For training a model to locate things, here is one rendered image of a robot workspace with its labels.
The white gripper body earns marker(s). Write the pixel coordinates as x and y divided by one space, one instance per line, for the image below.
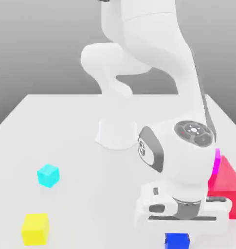
213 226

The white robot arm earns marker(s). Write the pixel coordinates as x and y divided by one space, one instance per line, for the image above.
154 48

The small blue cube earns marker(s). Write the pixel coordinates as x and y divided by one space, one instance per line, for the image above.
177 241

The small magenta cube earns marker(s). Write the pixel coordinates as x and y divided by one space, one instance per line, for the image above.
216 161

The small cyan cube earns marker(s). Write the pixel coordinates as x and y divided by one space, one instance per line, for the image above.
48 176

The small yellow cube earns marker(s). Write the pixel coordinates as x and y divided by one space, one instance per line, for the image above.
35 229

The large red box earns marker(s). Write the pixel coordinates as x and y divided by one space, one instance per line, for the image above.
227 179

